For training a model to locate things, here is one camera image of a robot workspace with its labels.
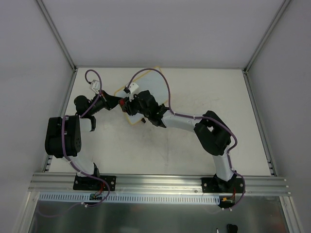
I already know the yellow-framed whiteboard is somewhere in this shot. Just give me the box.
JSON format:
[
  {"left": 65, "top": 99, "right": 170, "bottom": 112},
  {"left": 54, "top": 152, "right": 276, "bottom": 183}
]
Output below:
[{"left": 114, "top": 70, "right": 168, "bottom": 125}]

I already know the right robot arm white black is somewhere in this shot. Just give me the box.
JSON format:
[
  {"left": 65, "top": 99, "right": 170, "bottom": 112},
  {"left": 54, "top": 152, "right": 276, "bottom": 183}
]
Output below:
[{"left": 119, "top": 90, "right": 236, "bottom": 192}]

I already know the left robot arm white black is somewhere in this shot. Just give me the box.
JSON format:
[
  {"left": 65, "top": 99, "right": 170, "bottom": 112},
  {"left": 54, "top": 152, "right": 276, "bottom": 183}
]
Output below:
[{"left": 45, "top": 90, "right": 121, "bottom": 192}]

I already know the black object at bottom edge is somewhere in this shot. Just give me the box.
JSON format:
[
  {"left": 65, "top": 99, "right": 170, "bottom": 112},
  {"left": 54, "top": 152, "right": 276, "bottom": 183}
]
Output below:
[{"left": 227, "top": 224, "right": 239, "bottom": 233}]

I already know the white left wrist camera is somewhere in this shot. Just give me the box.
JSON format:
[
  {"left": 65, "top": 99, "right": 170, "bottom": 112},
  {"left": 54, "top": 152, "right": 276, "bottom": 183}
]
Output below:
[{"left": 89, "top": 80, "right": 101, "bottom": 94}]

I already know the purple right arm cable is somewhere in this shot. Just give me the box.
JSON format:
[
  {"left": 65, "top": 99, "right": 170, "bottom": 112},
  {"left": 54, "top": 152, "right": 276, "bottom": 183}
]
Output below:
[{"left": 123, "top": 67, "right": 246, "bottom": 211}]

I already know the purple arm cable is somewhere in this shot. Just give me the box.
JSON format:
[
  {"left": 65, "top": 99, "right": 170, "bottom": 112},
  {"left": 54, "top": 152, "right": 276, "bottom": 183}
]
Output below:
[
  {"left": 123, "top": 67, "right": 246, "bottom": 211},
  {"left": 36, "top": 69, "right": 111, "bottom": 217}
]

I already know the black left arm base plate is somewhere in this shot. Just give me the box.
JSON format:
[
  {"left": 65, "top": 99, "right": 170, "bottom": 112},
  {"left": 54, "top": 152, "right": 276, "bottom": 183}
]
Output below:
[{"left": 73, "top": 175, "right": 117, "bottom": 191}]

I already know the white slotted cable duct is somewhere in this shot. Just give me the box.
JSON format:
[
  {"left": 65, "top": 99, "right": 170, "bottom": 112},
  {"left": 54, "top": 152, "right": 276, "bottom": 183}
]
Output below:
[{"left": 38, "top": 192, "right": 220, "bottom": 205}]

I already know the aluminium mounting rail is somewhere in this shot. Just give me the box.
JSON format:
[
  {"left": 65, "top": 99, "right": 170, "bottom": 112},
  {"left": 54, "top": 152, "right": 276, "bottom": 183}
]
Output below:
[{"left": 28, "top": 172, "right": 292, "bottom": 196}]

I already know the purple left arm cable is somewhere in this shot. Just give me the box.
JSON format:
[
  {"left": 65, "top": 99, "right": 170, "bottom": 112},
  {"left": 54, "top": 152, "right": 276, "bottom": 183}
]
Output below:
[{"left": 36, "top": 69, "right": 111, "bottom": 217}]

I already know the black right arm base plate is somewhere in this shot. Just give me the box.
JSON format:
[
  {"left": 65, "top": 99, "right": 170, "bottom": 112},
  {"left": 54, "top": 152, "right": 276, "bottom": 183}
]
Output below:
[{"left": 201, "top": 175, "right": 245, "bottom": 193}]

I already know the left aluminium frame post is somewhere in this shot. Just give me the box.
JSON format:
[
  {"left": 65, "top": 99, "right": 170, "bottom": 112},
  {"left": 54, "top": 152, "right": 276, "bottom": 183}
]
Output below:
[{"left": 35, "top": 0, "right": 77, "bottom": 71}]

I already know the aluminium frame post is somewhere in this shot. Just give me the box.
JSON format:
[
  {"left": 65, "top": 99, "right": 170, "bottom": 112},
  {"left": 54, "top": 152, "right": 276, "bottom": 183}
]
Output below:
[
  {"left": 243, "top": 0, "right": 292, "bottom": 73},
  {"left": 35, "top": 0, "right": 77, "bottom": 71}
]

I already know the right aluminium frame post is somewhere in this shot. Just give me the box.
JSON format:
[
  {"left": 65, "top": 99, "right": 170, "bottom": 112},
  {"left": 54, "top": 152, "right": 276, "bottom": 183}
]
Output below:
[{"left": 243, "top": 0, "right": 292, "bottom": 73}]

